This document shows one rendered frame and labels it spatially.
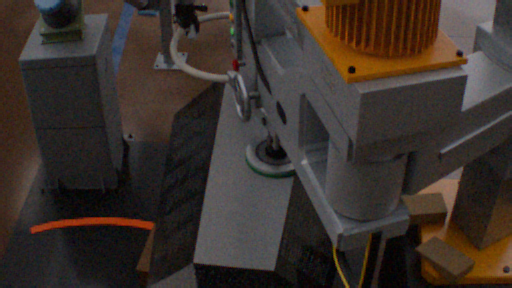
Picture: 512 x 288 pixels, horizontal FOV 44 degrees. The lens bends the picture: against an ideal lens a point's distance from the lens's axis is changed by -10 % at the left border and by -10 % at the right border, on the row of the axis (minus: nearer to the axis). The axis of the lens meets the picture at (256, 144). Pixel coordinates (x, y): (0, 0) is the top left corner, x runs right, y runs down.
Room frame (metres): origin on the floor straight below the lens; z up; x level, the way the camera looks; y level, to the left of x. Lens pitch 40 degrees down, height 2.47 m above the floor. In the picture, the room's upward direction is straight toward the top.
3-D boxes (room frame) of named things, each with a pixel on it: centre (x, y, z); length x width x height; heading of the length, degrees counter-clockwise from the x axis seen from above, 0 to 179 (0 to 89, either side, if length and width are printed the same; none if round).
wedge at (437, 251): (1.41, -0.62, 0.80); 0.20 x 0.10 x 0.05; 34
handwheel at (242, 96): (1.70, 0.01, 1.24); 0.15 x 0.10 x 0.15; 17
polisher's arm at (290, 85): (1.47, -0.17, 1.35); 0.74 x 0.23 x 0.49; 17
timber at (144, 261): (2.07, 0.45, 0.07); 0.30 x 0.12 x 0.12; 169
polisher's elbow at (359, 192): (1.22, -0.26, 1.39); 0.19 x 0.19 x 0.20
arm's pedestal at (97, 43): (2.78, 0.94, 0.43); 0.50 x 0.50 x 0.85; 1
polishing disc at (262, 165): (1.85, -0.07, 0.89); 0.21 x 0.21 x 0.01
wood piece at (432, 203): (1.64, -0.56, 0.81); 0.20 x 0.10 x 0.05; 93
